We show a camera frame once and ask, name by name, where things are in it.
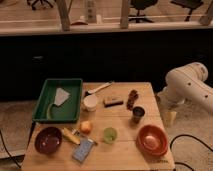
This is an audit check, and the black cable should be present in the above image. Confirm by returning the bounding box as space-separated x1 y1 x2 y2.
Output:
169 133 213 171
0 129 23 169

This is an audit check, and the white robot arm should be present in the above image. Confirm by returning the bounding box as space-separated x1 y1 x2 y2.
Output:
157 62 213 126

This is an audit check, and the white handled brush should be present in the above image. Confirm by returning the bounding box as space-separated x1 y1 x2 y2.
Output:
85 81 114 96

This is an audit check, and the green plastic cup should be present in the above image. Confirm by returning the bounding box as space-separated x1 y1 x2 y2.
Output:
103 127 117 144

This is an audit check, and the dark metal cup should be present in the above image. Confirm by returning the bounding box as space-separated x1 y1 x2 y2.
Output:
132 106 145 123

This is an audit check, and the green plastic tray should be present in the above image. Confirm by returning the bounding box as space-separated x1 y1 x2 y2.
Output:
32 78 83 123

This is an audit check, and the wooden block eraser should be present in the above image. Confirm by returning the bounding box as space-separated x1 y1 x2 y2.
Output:
103 97 124 107

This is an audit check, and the wooden post middle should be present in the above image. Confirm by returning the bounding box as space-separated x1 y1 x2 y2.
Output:
120 0 130 29

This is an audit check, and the grey cloth piece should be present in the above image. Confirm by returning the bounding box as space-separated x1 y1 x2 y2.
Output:
54 88 70 106

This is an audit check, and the orange fruit toy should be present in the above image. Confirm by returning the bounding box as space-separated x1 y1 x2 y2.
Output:
80 121 92 134

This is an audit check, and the black cable left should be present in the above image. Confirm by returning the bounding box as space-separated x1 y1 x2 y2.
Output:
0 129 23 169

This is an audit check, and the purple bowl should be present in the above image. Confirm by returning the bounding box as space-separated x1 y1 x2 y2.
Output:
34 127 62 155

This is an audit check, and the white egg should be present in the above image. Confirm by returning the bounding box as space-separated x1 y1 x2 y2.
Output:
144 135 159 150

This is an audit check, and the black office chair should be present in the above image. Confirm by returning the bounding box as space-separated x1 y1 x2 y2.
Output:
129 0 158 23

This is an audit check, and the wooden post left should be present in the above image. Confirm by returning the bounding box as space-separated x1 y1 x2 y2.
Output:
56 0 70 31

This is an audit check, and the orange bowl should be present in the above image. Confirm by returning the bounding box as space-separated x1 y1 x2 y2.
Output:
136 125 168 157

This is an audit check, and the wooden post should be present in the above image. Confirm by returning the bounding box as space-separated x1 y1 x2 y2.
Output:
120 0 130 29
56 0 70 31

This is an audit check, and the blue sponge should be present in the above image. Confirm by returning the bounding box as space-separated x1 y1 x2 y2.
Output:
72 138 94 163

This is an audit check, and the green vegetable toy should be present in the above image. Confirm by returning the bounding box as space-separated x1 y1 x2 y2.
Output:
46 103 54 119

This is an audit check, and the black cable right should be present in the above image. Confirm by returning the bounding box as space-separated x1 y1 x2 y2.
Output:
169 133 213 171

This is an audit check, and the white round container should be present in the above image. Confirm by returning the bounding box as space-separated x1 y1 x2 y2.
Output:
83 95 98 112

